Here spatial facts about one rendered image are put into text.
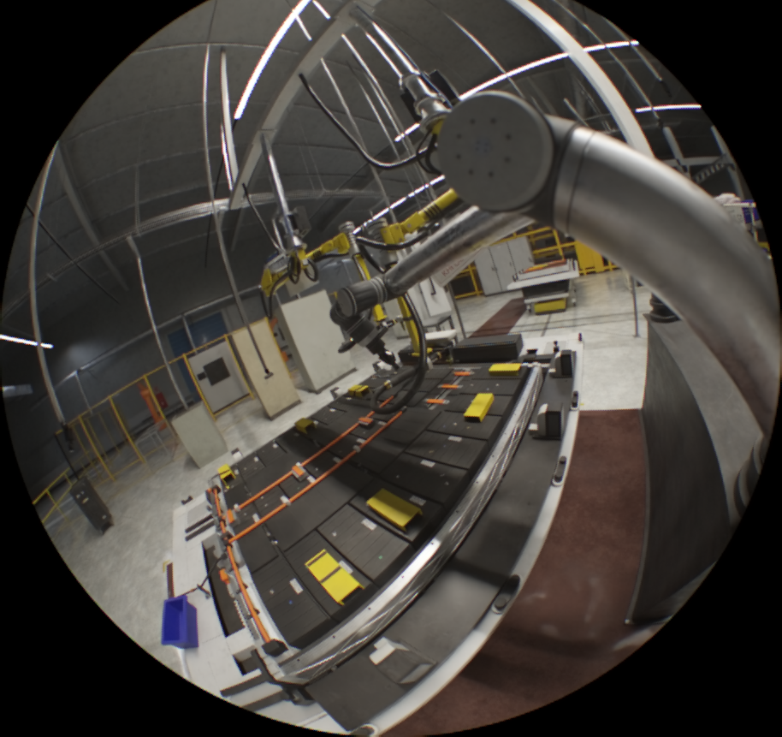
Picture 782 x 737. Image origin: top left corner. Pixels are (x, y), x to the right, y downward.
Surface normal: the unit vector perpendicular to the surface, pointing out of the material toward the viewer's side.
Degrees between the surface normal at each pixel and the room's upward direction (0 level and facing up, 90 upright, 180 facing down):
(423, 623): 0
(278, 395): 90
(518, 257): 90
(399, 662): 0
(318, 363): 90
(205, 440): 90
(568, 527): 0
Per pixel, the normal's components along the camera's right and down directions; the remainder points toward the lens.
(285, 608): -0.33, -0.92
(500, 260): -0.65, 0.40
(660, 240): -0.79, 0.51
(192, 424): 0.68, -0.07
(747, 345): -0.75, 0.64
